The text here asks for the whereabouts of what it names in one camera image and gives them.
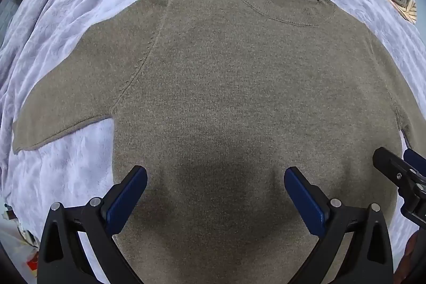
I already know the white plastic bag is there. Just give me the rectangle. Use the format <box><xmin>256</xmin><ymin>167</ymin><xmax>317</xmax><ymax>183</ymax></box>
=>
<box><xmin>0</xmin><ymin>204</ymin><xmax>40</xmax><ymax>281</ymax></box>

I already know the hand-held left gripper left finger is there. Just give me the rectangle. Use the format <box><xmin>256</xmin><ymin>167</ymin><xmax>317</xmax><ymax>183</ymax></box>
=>
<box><xmin>36</xmin><ymin>166</ymin><xmax>148</xmax><ymax>284</ymax></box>

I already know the olive brown knit sweater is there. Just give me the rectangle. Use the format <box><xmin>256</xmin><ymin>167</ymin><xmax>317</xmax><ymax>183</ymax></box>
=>
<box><xmin>13</xmin><ymin>0</ymin><xmax>426</xmax><ymax>284</ymax></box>

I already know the person's right hand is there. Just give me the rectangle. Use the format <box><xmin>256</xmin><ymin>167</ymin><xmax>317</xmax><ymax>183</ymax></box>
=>
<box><xmin>394</xmin><ymin>231</ymin><xmax>426</xmax><ymax>284</ymax></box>

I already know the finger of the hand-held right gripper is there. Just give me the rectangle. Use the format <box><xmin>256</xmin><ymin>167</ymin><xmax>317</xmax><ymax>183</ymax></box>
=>
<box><xmin>403</xmin><ymin>149</ymin><xmax>426</xmax><ymax>176</ymax></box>
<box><xmin>372</xmin><ymin>147</ymin><xmax>417</xmax><ymax>193</ymax></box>

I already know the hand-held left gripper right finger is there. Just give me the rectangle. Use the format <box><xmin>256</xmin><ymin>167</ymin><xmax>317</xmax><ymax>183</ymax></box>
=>
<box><xmin>284</xmin><ymin>166</ymin><xmax>395</xmax><ymax>284</ymax></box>

